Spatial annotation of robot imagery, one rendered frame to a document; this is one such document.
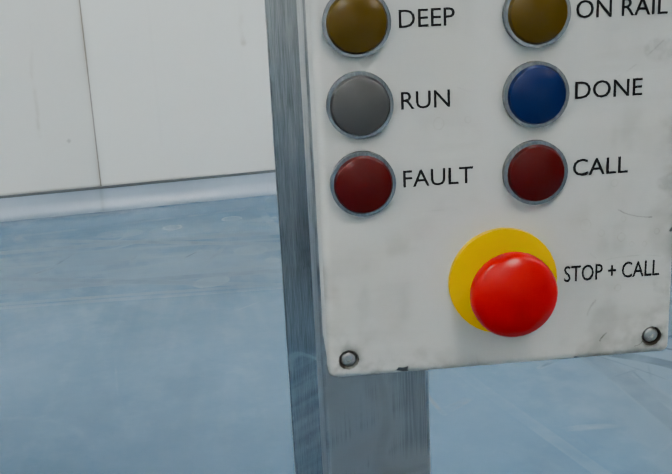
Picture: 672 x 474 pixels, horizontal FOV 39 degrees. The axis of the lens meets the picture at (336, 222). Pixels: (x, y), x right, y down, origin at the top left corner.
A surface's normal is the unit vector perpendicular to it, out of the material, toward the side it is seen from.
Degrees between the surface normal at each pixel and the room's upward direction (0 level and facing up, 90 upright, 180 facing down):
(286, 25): 90
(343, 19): 89
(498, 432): 0
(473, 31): 90
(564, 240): 90
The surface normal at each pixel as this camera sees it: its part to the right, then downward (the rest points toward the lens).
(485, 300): -0.34, 0.23
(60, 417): -0.04, -0.96
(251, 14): 0.23, 0.26
